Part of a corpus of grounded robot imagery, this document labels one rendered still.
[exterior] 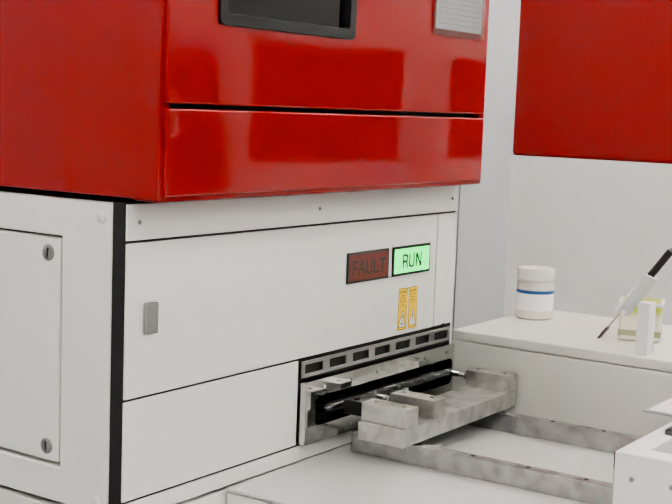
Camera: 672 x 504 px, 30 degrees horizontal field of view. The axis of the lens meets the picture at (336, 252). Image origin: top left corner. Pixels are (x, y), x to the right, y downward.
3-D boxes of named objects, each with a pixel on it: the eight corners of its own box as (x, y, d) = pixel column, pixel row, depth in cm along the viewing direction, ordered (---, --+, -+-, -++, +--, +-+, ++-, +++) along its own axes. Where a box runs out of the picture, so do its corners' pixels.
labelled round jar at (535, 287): (508, 317, 236) (511, 267, 235) (525, 313, 241) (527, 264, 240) (542, 322, 232) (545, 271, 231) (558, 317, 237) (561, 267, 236)
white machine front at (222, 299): (108, 519, 157) (113, 201, 153) (435, 406, 224) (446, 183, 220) (126, 525, 156) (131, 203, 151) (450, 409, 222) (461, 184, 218)
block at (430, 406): (389, 410, 195) (390, 391, 194) (400, 406, 198) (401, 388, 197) (433, 419, 190) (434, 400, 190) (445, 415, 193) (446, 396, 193)
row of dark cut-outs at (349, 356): (298, 378, 185) (298, 361, 184) (446, 339, 221) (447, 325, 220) (301, 378, 184) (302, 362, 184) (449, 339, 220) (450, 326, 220)
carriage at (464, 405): (357, 440, 188) (357, 421, 188) (473, 398, 218) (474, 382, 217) (402, 449, 183) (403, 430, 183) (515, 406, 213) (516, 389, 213)
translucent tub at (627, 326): (616, 339, 216) (618, 300, 215) (619, 332, 223) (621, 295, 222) (661, 343, 214) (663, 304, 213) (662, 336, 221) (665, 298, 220)
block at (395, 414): (360, 420, 188) (361, 400, 188) (373, 415, 191) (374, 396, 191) (406, 429, 184) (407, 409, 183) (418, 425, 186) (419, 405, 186)
